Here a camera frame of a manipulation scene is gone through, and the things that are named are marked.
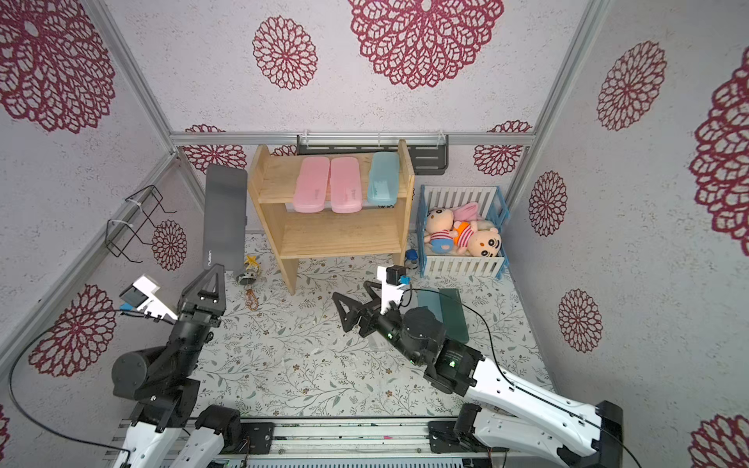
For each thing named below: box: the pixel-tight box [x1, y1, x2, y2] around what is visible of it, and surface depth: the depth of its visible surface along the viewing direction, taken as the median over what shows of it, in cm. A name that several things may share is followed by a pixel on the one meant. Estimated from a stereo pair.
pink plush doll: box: [424, 201, 479, 254], surface depth 108 cm
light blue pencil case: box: [366, 151, 400, 208], surface depth 74 cm
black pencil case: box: [203, 163, 248, 273], surface depth 55 cm
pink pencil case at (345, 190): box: [329, 156, 362, 214], surface depth 71 cm
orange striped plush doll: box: [449, 220, 503, 258], surface depth 105 cm
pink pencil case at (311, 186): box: [293, 156, 330, 214], surface depth 73 cm
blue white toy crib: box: [415, 184, 511, 280], surface depth 107 cm
